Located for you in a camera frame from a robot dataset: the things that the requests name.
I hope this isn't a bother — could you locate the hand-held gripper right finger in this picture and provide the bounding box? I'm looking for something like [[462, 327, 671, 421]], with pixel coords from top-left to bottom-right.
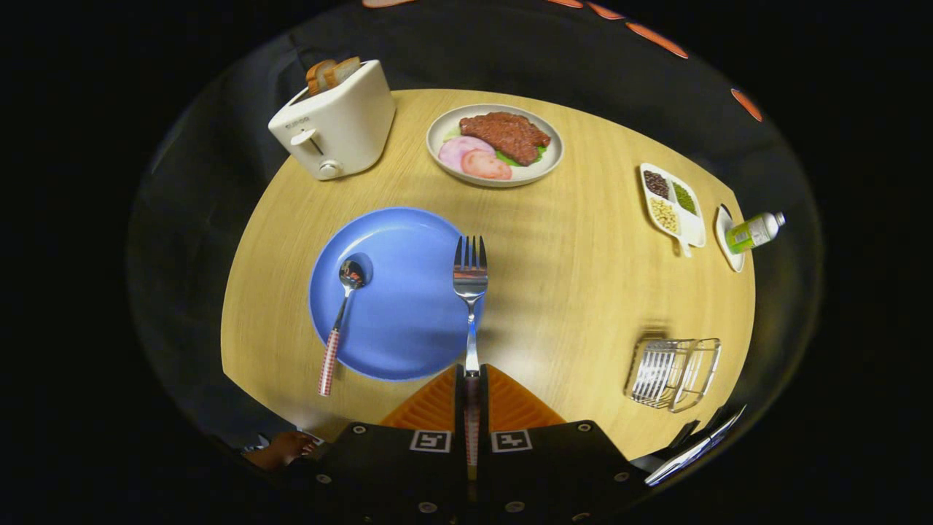
[[475, 363, 653, 525]]

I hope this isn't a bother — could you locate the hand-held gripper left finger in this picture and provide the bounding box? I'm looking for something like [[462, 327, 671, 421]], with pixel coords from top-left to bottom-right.
[[288, 363, 471, 525]]

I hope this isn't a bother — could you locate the fork with checkered handle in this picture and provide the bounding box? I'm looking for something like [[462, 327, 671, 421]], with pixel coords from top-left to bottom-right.
[[452, 233, 490, 482]]

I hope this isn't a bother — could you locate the spoon with checkered handle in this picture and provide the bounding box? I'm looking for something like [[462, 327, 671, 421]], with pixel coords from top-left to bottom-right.
[[318, 259, 367, 398]]

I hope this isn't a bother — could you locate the blue round plate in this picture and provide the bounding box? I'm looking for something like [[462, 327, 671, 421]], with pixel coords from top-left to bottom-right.
[[308, 206, 485, 382]]

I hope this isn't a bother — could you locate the pile of yellow soybeans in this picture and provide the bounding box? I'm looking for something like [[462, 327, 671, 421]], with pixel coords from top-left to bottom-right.
[[649, 198, 680, 236]]

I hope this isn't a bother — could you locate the white divided tray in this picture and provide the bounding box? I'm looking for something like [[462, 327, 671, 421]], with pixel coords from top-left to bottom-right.
[[639, 162, 707, 257]]

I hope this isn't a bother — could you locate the small white saucer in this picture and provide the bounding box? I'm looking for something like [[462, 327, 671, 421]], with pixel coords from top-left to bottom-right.
[[714, 204, 746, 273]]

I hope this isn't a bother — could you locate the red ham slice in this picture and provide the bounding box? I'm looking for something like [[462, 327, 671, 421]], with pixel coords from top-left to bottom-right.
[[461, 149, 513, 181]]

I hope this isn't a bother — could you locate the green label metal bottle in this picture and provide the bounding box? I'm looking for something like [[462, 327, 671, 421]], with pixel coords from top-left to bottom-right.
[[725, 211, 786, 254]]

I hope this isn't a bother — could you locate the green lettuce leaf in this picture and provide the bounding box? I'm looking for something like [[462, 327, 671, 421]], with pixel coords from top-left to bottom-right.
[[503, 144, 549, 167]]

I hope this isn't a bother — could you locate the pale pink ham slice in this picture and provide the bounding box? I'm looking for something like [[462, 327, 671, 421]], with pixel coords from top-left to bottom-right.
[[438, 136, 496, 174]]

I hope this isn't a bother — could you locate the brown steak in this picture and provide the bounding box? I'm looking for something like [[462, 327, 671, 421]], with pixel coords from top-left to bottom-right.
[[459, 111, 552, 167]]

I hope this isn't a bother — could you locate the white oval food plate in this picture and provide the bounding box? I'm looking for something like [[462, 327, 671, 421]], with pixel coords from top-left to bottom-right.
[[426, 104, 565, 188]]

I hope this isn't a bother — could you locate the white toaster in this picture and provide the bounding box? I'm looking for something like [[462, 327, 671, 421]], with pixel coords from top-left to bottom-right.
[[268, 58, 397, 182]]

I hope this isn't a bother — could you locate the toasted bread slice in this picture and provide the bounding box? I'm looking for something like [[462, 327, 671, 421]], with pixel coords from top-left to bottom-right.
[[324, 56, 362, 90], [306, 60, 337, 96]]

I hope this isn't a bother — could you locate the metal wire cutlery rack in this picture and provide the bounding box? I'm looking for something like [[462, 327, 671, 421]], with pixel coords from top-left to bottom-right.
[[624, 337, 722, 414]]

